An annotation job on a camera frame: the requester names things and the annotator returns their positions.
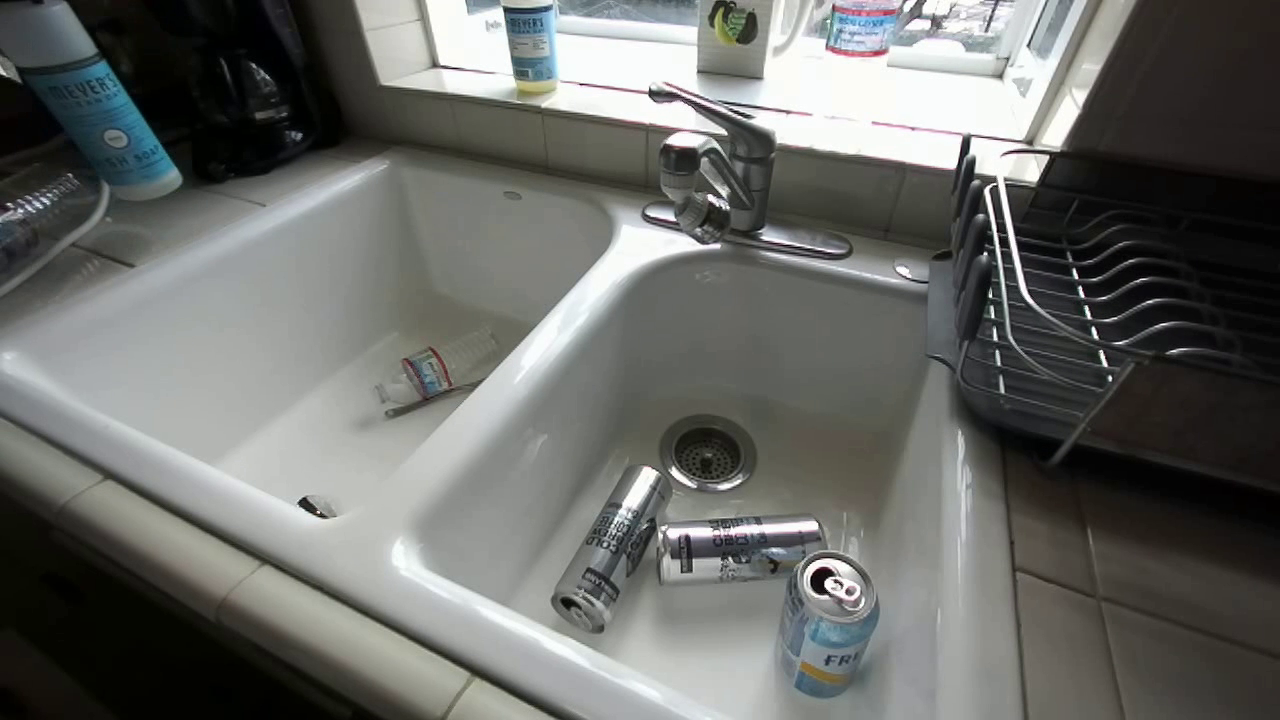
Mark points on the blue and red tub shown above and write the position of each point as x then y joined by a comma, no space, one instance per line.
866,26

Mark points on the chrome sink faucet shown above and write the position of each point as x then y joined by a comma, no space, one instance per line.
726,160

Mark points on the soap pump bottle blue label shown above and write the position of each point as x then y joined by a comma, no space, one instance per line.
529,47

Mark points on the black coffee maker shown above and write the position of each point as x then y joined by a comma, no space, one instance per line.
252,94

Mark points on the clear plastic container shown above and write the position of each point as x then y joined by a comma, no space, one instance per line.
41,215

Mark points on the window with white sill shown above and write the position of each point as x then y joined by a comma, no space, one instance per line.
826,102

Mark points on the blue bottle with white cap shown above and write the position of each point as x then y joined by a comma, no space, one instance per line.
106,122

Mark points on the slim silver can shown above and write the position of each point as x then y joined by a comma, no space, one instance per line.
613,543
732,546

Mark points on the blue drink can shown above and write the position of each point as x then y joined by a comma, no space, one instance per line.
826,642

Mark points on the white double basin sink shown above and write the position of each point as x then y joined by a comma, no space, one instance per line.
265,321

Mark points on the white carton with green print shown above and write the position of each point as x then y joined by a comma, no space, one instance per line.
732,32

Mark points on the metal sink drain strainer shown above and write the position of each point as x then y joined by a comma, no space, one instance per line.
709,455

